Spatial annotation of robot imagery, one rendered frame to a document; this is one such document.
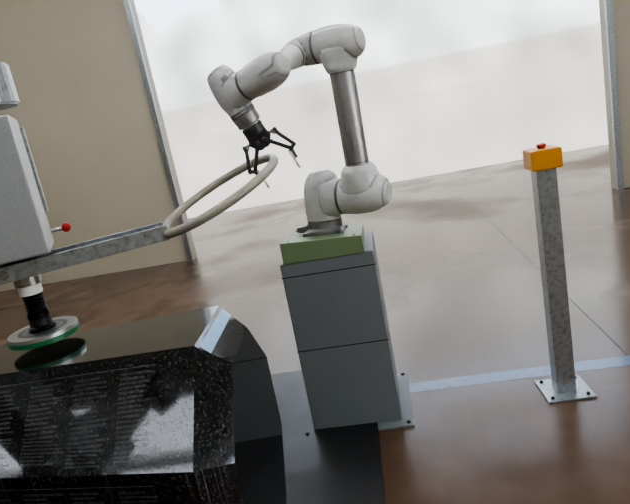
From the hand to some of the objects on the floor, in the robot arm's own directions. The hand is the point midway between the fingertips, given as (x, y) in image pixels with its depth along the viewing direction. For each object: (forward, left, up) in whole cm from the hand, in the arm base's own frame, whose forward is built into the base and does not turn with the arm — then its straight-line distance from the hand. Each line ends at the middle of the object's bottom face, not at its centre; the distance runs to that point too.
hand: (282, 174), depth 201 cm
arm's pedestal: (-56, +9, -116) cm, 129 cm away
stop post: (-53, +102, -111) cm, 160 cm away
